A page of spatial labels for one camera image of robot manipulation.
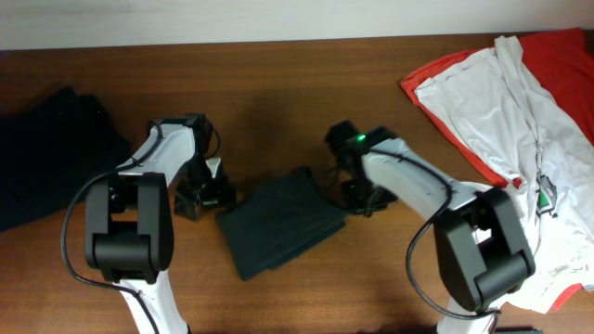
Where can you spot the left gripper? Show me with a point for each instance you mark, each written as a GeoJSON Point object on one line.
{"type": "Point", "coordinates": [220, 186]}

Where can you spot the black Nike t-shirt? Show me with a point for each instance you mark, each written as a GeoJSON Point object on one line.
{"type": "Point", "coordinates": [280, 221]}

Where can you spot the red t-shirt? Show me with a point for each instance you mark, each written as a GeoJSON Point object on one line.
{"type": "Point", "coordinates": [561, 60]}

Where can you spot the folded black garment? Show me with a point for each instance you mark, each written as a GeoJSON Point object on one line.
{"type": "Point", "coordinates": [50, 150]}

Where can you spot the white t-shirt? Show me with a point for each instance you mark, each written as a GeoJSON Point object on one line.
{"type": "Point", "coordinates": [524, 162]}

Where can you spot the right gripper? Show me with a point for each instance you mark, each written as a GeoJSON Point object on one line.
{"type": "Point", "coordinates": [372, 206]}

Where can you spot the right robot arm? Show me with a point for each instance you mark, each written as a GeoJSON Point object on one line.
{"type": "Point", "coordinates": [482, 252]}

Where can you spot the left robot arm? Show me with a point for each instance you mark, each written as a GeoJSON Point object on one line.
{"type": "Point", "coordinates": [129, 233]}

